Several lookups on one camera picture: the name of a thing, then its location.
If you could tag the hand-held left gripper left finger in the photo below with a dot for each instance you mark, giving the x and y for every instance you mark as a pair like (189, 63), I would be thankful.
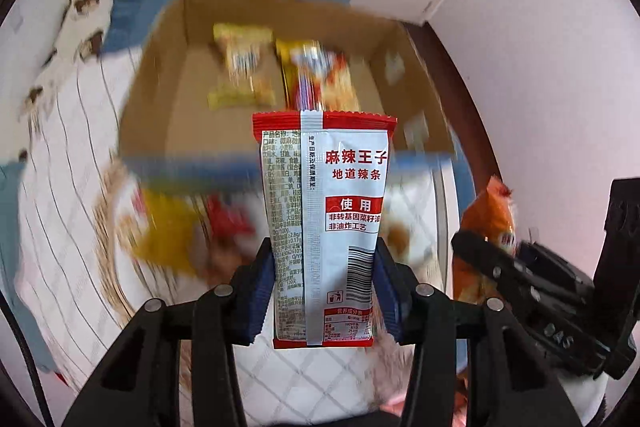
(260, 292)

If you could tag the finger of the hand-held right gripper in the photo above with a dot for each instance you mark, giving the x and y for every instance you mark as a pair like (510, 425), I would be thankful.
(537, 253)
(475, 252)

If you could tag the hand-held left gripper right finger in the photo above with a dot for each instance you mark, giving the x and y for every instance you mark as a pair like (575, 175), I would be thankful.
(387, 292)

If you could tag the orange panda snack bag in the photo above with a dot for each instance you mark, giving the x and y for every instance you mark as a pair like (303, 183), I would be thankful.
(487, 217)

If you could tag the round brown pastry packet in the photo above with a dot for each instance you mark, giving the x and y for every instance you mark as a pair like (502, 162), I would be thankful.
(402, 239)

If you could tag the plain yellow snack packet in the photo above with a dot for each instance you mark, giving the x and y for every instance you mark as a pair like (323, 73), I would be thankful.
(165, 232)

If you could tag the red and white snack packet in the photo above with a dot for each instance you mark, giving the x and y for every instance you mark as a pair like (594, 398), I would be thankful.
(340, 187)

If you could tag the brown cardboard box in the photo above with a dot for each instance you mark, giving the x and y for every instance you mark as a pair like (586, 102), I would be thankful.
(165, 107)

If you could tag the red and orange snack packet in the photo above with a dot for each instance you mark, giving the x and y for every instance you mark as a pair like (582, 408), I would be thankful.
(320, 77)

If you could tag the yellow bread packet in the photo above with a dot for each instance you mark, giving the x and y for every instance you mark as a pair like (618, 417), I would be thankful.
(242, 67)

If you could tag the blue blanket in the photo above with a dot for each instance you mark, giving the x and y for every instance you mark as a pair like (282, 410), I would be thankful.
(140, 7)

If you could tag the cream animal print pillow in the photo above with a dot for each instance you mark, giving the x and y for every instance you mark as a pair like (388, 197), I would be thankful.
(85, 22)

